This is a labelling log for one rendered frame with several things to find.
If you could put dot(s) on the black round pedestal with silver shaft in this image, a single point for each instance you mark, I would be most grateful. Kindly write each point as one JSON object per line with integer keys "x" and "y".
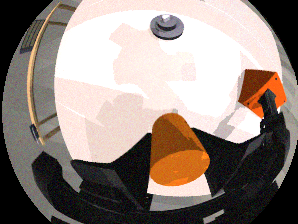
{"x": 167, "y": 27}

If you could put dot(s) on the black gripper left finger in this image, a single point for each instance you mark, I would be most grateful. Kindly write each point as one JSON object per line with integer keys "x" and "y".
{"x": 130, "y": 172}

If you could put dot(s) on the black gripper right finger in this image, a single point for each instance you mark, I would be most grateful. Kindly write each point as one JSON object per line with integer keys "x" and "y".
{"x": 225, "y": 157}

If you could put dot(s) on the orange cylinder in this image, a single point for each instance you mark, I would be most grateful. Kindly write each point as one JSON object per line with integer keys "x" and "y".
{"x": 178, "y": 157}

